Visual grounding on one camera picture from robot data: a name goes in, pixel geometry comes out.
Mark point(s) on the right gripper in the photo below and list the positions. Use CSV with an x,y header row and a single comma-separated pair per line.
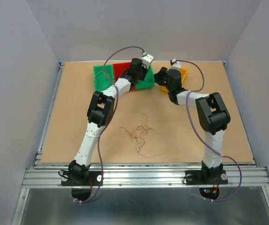
x,y
158,76

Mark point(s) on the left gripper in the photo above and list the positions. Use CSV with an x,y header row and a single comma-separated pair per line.
x,y
143,67

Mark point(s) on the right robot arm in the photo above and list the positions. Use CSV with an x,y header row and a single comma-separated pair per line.
x,y
213,118

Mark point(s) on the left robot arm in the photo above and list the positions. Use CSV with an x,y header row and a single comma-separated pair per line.
x,y
101,112

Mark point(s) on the right green bin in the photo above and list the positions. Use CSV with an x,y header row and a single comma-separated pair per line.
x,y
148,82

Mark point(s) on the green bin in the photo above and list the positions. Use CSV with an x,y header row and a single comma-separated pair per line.
x,y
148,82
101,82

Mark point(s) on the red bin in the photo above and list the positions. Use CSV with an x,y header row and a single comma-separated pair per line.
x,y
123,67

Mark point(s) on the yellow bin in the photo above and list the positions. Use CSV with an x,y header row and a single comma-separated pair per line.
x,y
183,73

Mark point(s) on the left green bin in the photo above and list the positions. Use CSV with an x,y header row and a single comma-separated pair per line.
x,y
101,82

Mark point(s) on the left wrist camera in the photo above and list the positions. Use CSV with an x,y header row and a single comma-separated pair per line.
x,y
147,60

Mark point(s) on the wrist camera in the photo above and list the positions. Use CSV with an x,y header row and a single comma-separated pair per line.
x,y
147,60
174,64

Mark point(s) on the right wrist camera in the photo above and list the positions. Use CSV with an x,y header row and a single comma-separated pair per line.
x,y
174,64

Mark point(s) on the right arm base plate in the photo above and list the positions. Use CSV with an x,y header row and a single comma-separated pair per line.
x,y
197,177

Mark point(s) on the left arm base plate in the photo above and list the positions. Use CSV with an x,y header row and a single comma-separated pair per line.
x,y
93,178

